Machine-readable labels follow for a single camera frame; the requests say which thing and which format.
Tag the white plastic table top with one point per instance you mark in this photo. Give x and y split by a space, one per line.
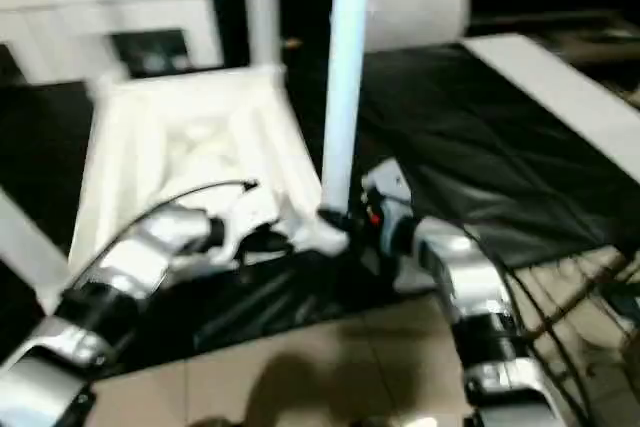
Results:
180 137

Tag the white plastic table leg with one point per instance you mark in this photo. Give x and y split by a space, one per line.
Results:
345 77
262 7
30 247

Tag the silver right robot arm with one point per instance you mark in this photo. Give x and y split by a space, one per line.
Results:
470 287

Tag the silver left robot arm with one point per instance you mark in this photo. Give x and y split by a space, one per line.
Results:
130 267

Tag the black work mat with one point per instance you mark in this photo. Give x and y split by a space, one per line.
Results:
450 127

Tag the small yellow label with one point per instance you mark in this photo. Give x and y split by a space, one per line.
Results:
292 43

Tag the grey cushion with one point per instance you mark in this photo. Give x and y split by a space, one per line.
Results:
420 7

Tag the white sheet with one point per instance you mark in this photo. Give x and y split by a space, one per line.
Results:
560 87

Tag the white glass-door sideboard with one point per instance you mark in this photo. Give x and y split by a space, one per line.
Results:
100 7

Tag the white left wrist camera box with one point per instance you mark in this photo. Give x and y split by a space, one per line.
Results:
250 207

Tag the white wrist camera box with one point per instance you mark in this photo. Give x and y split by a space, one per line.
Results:
250 207
385 182

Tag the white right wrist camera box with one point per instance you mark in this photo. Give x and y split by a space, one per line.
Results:
385 182

